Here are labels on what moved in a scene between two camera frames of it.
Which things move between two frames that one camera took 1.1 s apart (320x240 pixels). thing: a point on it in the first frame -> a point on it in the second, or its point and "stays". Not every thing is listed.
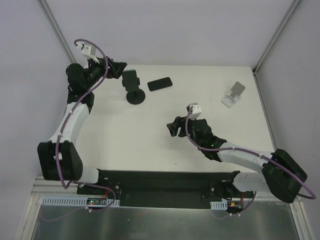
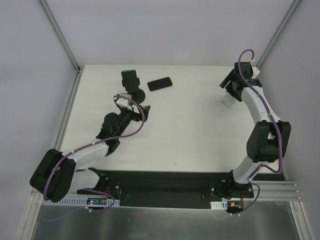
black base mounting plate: (165, 189) stays
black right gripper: (182, 127) -> (231, 83)
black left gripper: (110, 67) -> (136, 113)
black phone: (159, 84) stays
